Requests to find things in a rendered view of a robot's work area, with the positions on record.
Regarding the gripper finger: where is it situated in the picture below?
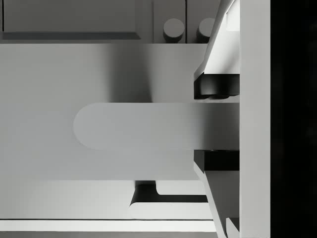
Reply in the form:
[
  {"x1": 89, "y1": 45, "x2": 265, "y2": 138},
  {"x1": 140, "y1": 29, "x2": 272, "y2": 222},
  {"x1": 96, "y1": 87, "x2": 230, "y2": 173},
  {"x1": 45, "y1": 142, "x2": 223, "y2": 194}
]
[
  {"x1": 193, "y1": 150, "x2": 240, "y2": 238},
  {"x1": 193, "y1": 0, "x2": 240, "y2": 100}
]

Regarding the white cabinet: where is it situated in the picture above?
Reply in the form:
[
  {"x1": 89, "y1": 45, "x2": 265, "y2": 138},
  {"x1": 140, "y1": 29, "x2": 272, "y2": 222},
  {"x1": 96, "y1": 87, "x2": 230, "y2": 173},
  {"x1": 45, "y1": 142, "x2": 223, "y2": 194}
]
[{"x1": 0, "y1": 0, "x2": 227, "y2": 238}]

